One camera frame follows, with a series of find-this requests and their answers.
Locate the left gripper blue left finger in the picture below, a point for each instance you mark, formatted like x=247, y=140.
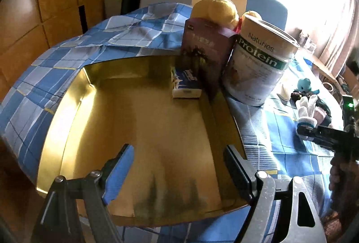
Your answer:
x=114, y=173

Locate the white gloves blue band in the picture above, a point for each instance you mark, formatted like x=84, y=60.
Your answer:
x=306, y=108

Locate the yellow plush bear toy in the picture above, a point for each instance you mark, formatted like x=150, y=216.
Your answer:
x=221, y=12

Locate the teal plush doll pink dress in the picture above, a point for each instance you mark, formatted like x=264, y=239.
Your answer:
x=304, y=87

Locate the white sponge block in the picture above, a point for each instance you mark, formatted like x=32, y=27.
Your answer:
x=284, y=94

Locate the wooden wardrobe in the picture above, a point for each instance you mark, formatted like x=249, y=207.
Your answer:
x=30, y=27

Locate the person's right hand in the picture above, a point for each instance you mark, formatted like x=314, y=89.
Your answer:
x=343, y=180

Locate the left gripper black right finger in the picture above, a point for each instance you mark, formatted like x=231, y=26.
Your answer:
x=242, y=173

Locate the gold tray box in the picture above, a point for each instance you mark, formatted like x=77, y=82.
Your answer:
x=178, y=173

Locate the blue plaid bed sheet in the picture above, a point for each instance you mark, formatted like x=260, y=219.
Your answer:
x=268, y=132

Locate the wooden desk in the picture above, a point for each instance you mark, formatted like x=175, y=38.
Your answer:
x=321, y=68

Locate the dark maroon box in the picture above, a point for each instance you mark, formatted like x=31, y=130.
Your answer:
x=205, y=49

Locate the white protein powder can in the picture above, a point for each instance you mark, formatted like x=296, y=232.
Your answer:
x=260, y=56

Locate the pink yarn skein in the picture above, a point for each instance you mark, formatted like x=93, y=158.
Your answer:
x=323, y=119

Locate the blue tissue pack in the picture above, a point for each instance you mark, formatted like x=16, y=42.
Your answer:
x=185, y=84

